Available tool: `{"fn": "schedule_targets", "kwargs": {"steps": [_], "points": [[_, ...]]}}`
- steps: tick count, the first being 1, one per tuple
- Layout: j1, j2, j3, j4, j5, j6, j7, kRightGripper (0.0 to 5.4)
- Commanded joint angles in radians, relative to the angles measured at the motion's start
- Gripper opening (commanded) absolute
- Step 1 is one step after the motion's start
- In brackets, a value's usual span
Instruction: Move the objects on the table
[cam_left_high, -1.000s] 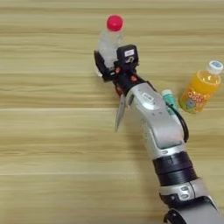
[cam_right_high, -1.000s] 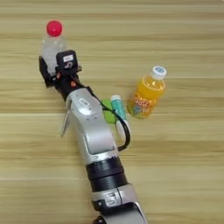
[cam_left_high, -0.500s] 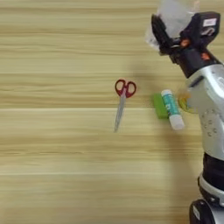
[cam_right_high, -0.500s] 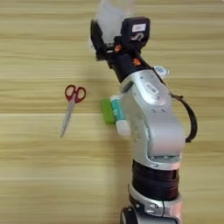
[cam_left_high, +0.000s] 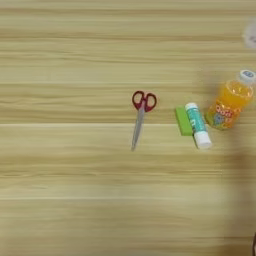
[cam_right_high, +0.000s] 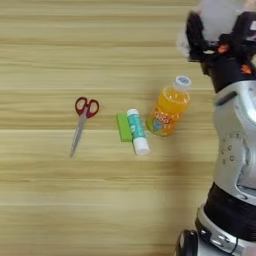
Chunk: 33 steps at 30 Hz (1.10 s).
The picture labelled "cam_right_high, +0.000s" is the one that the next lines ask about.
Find orange juice bottle white cap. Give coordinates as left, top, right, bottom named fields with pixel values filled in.
left=145, top=75, right=192, bottom=137

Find teal and white glue stick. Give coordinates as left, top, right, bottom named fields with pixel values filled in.
left=126, top=108, right=152, bottom=157

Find green eraser block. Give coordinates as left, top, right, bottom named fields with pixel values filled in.
left=115, top=112, right=134, bottom=143

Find red handled scissors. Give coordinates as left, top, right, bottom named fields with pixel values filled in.
left=69, top=96, right=100, bottom=158

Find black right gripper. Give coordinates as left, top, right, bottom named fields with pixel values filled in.
left=185, top=11, right=256, bottom=94

